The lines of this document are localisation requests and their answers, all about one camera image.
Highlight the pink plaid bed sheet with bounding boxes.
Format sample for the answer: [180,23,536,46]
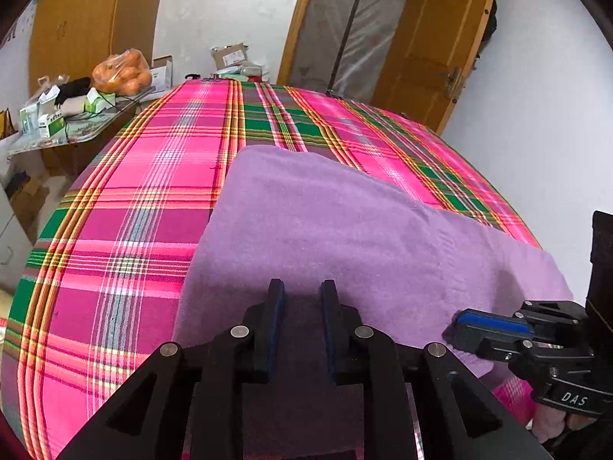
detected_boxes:
[0,79,544,460]

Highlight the wooden door frame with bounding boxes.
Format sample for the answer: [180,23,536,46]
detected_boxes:
[277,0,321,88]

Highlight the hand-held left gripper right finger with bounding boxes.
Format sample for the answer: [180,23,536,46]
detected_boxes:
[320,279,552,460]

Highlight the open cardboard box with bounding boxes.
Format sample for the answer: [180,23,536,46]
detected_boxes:
[211,43,252,70]

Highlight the white open box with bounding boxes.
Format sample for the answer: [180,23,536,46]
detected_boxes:
[149,55,174,92]

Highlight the metal door handle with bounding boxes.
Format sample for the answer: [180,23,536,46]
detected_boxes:
[443,68,465,101]

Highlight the black cloth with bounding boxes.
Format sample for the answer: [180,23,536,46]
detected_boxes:
[54,77,94,106]

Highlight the brown cardboard box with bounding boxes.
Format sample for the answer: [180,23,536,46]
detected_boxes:
[2,170,51,245]

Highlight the folding table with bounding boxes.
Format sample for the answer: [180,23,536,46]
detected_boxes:
[7,91,159,149]

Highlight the black hanging bag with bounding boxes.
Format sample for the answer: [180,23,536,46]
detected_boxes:
[481,0,499,53]

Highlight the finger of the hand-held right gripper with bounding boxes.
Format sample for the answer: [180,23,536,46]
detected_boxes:
[450,326,559,379]
[455,299,587,338]

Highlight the green white medicine box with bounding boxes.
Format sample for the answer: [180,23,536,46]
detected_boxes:
[38,111,68,139]

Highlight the purple fleece garment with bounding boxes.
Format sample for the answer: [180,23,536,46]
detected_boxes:
[172,146,575,460]

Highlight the plastic door curtain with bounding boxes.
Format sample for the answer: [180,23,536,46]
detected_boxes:
[287,0,417,106]

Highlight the wooden door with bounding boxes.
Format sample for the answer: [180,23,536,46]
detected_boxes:
[371,0,499,135]

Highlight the yellow shopping bag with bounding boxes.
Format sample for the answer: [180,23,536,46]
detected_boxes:
[0,108,20,140]

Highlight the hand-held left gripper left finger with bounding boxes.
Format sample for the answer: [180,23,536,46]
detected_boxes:
[56,278,285,460]

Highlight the grey drawer cabinet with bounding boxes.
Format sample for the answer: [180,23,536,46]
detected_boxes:
[0,184,34,293]

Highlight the green tissue pack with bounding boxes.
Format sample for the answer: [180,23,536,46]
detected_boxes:
[82,89,116,113]

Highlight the wooden wardrobe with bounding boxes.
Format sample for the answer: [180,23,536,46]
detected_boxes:
[26,0,170,89]

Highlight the bag of oranges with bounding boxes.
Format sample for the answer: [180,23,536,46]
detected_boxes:
[91,48,153,95]

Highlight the person's right hand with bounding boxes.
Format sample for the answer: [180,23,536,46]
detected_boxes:
[529,400,599,444]

